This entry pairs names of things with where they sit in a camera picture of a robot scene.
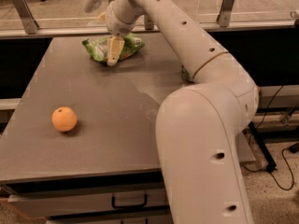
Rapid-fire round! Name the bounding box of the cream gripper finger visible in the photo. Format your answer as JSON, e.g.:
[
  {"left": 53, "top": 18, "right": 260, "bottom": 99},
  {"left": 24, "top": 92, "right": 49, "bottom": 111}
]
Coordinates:
[{"left": 107, "top": 36, "right": 124, "bottom": 66}]

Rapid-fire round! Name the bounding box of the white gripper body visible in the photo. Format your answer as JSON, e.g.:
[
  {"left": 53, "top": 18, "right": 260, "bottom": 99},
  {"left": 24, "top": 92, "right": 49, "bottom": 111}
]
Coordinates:
[{"left": 106, "top": 0, "right": 143, "bottom": 37}]

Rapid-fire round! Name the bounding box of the green rice chip bag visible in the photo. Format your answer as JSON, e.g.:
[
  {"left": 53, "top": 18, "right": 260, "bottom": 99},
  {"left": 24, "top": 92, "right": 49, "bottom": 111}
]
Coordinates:
[{"left": 82, "top": 33, "right": 145, "bottom": 65}]

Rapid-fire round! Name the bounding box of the orange fruit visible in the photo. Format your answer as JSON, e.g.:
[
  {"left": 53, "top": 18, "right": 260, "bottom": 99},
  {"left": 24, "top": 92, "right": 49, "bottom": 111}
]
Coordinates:
[{"left": 51, "top": 106, "right": 78, "bottom": 132}]

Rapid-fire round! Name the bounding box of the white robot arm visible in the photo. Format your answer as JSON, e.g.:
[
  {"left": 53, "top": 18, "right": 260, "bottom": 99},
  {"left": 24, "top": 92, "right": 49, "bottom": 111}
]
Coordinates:
[{"left": 106, "top": 0, "right": 259, "bottom": 224}]

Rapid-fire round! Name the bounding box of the green soda can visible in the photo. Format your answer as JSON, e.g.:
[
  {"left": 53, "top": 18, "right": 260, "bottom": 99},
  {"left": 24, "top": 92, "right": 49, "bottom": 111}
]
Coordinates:
[{"left": 181, "top": 66, "right": 191, "bottom": 81}]

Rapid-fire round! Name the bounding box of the grey cabinet top drawer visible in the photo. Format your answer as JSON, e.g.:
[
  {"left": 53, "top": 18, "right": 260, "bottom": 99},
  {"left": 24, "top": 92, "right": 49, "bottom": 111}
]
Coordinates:
[{"left": 8, "top": 188, "right": 168, "bottom": 217}]

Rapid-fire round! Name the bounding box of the grey cabinet drawer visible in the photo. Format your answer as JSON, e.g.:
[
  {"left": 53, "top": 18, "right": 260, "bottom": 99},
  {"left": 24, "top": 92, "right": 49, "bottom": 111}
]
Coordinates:
[
  {"left": 8, "top": 188, "right": 168, "bottom": 217},
  {"left": 46, "top": 214, "right": 173, "bottom": 224}
]

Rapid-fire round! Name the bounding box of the grey cabinet lower drawer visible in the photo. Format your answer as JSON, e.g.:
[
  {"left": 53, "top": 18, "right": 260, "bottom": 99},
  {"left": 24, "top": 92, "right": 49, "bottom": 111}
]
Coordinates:
[{"left": 46, "top": 214, "right": 173, "bottom": 224}]

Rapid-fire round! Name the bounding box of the black table leg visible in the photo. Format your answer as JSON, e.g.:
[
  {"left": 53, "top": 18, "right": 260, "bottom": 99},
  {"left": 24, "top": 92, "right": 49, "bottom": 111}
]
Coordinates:
[{"left": 249, "top": 122, "right": 277, "bottom": 173}]

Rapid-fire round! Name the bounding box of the middle metal railing bracket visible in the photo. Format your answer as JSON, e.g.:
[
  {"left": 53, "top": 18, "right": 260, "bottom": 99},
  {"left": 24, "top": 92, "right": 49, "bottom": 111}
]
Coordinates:
[{"left": 144, "top": 15, "right": 154, "bottom": 30}]

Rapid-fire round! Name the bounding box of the metal railing bracket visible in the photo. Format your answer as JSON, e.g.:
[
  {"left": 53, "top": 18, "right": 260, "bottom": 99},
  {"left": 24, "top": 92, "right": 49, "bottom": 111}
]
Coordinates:
[
  {"left": 11, "top": 0, "right": 39, "bottom": 35},
  {"left": 144, "top": 15, "right": 154, "bottom": 30},
  {"left": 217, "top": 0, "right": 235, "bottom": 27}
]

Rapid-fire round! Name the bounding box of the left metal railing bracket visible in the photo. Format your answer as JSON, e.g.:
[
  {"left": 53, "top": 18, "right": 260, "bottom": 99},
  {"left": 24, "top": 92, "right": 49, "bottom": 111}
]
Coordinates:
[{"left": 11, "top": 0, "right": 39, "bottom": 35}]

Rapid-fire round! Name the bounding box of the right metal railing bracket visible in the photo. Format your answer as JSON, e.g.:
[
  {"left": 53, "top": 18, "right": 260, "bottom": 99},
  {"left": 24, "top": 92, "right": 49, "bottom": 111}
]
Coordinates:
[{"left": 217, "top": 0, "right": 235, "bottom": 27}]

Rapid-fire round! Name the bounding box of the black drawer handle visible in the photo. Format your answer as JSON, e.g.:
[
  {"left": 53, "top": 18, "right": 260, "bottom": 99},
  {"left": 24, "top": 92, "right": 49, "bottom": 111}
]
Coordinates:
[{"left": 111, "top": 194, "right": 148, "bottom": 210}]

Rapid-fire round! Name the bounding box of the black floor cable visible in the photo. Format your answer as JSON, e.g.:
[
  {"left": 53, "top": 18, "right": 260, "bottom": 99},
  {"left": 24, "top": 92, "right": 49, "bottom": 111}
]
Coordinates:
[{"left": 242, "top": 84, "right": 295, "bottom": 191}]

